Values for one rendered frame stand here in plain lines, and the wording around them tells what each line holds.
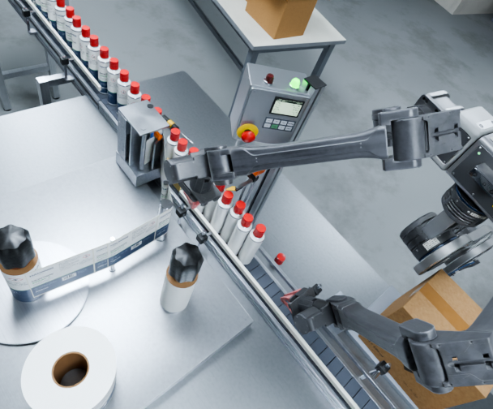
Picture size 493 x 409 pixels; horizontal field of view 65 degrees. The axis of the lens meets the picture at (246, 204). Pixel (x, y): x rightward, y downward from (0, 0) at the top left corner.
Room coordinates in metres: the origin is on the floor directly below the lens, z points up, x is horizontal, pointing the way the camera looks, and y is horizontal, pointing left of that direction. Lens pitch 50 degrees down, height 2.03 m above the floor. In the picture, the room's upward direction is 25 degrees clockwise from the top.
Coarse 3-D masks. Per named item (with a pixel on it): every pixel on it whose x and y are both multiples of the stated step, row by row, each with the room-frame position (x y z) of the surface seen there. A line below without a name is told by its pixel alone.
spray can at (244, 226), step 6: (246, 216) 0.74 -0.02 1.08; (252, 216) 0.75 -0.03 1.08; (240, 222) 0.73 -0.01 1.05; (246, 222) 0.72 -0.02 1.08; (234, 228) 0.73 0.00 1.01; (240, 228) 0.72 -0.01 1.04; (246, 228) 0.73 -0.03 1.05; (234, 234) 0.72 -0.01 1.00; (240, 234) 0.71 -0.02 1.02; (246, 234) 0.72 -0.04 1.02; (234, 240) 0.72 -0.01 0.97; (240, 240) 0.72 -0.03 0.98; (228, 246) 0.72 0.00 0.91; (234, 246) 0.71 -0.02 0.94; (240, 246) 0.72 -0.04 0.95; (234, 252) 0.72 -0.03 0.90
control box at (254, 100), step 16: (256, 64) 0.91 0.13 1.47; (256, 80) 0.84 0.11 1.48; (288, 80) 0.90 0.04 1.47; (240, 96) 0.86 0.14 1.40; (256, 96) 0.82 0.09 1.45; (272, 96) 0.84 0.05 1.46; (288, 96) 0.85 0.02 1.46; (304, 96) 0.88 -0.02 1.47; (240, 112) 0.82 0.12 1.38; (256, 112) 0.83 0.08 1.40; (240, 128) 0.81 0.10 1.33; (256, 128) 0.83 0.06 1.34
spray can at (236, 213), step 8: (240, 200) 0.79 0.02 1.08; (232, 208) 0.78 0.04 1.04; (240, 208) 0.76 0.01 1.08; (232, 216) 0.75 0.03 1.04; (240, 216) 0.76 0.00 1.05; (224, 224) 0.77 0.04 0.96; (232, 224) 0.75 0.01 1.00; (224, 232) 0.75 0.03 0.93; (232, 232) 0.75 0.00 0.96; (224, 240) 0.75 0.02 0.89
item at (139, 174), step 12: (120, 120) 0.86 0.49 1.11; (120, 132) 0.86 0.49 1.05; (132, 132) 0.84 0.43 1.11; (120, 144) 0.86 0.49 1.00; (132, 144) 0.84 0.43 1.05; (144, 144) 0.84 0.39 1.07; (120, 156) 0.86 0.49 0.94; (132, 156) 0.84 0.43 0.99; (144, 156) 0.85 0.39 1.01; (132, 168) 0.83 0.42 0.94; (144, 168) 0.85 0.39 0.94; (156, 168) 0.88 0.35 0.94; (132, 180) 0.81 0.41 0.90; (144, 180) 0.83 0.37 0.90
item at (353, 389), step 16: (112, 112) 1.10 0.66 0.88; (176, 192) 0.86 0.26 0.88; (240, 272) 0.67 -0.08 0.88; (256, 272) 0.70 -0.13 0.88; (272, 288) 0.66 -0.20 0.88; (288, 320) 0.58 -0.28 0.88; (304, 336) 0.55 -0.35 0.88; (304, 352) 0.50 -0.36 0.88; (320, 352) 0.53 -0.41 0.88; (336, 368) 0.50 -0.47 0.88; (352, 384) 0.48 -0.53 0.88; (368, 400) 0.45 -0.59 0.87
